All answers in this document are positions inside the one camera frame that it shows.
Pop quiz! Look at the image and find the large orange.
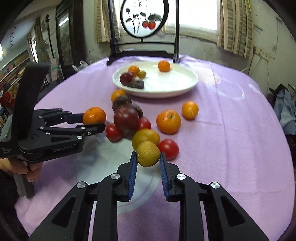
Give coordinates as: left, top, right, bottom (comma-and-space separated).
111, 89, 126, 102

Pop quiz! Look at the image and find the small yellow fruit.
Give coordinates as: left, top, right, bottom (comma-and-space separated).
136, 141, 161, 167

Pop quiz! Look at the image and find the red tomato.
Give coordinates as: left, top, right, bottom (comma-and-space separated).
137, 117, 152, 131
105, 124, 123, 142
158, 139, 179, 161

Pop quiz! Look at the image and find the person's left hand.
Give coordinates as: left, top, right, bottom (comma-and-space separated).
0, 158, 43, 182

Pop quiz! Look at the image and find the large dark red apple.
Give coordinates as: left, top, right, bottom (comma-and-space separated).
113, 106, 139, 133

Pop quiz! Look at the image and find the yellow orange fruit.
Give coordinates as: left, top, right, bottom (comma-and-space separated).
132, 128, 160, 151

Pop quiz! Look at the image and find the dark red plum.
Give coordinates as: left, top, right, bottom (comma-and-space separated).
120, 72, 134, 86

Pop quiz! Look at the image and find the small orange behind pile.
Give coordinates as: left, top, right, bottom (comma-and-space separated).
128, 65, 140, 76

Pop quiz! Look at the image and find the small yellow-green fruit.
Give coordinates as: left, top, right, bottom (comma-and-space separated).
137, 71, 147, 79

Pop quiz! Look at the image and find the purple tablecloth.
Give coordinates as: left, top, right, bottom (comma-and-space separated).
15, 56, 295, 240

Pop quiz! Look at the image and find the mandarin orange with stem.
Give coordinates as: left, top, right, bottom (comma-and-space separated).
156, 109, 181, 135

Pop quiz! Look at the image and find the left striped curtain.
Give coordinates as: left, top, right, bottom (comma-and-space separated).
94, 0, 120, 44

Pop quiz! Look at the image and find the striped curtain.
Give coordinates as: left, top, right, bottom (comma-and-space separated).
217, 0, 253, 60
94, 0, 120, 44

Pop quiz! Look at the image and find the dark wooden cabinet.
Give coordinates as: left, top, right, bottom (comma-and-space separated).
55, 0, 86, 79

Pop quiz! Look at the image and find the small orange on plate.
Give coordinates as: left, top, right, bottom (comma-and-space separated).
158, 60, 171, 72

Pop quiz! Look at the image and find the small orange right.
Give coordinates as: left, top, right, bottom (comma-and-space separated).
182, 101, 199, 120

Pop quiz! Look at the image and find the white oval plate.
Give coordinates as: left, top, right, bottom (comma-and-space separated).
112, 61, 198, 98

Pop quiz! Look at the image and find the blue clothes pile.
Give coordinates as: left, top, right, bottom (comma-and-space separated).
274, 89, 295, 136

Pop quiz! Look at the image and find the round painted screen stand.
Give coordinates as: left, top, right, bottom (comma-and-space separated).
107, 1, 180, 65

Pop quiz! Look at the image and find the right striped curtain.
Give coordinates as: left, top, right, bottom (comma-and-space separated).
217, 0, 253, 60

